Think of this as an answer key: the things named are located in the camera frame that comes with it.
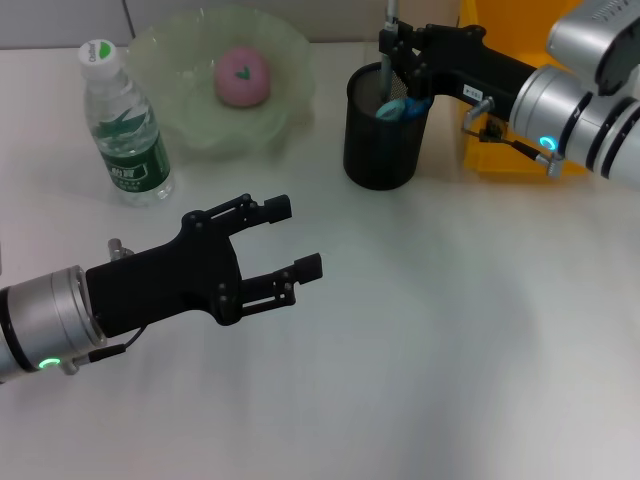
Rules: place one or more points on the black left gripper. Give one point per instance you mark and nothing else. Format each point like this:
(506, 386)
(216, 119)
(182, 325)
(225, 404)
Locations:
(165, 280)

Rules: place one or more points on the black mesh pen holder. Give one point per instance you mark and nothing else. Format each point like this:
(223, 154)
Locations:
(380, 150)

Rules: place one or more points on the pink toy peach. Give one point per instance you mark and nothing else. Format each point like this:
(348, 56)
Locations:
(242, 75)

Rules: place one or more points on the blue teal scissors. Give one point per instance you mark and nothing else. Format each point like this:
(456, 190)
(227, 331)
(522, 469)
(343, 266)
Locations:
(395, 109)

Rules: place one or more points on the silver grey pen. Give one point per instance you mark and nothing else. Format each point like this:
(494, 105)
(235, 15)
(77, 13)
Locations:
(390, 65)

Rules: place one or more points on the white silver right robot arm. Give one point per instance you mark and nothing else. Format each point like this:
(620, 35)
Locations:
(590, 120)

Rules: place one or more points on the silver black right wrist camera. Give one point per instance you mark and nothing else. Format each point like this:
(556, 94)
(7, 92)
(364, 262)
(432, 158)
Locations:
(595, 35)

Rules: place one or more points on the green glass fruit plate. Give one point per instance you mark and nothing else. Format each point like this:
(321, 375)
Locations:
(200, 120)

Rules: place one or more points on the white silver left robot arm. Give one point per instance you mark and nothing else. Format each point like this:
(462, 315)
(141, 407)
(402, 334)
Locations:
(45, 320)

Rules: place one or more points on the yellow plastic bin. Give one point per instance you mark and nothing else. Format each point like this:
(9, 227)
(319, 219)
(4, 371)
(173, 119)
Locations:
(500, 160)

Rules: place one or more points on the clear green-label water bottle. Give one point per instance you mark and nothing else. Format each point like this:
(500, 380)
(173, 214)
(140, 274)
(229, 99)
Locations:
(130, 140)

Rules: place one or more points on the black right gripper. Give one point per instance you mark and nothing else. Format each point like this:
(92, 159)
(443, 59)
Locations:
(465, 60)

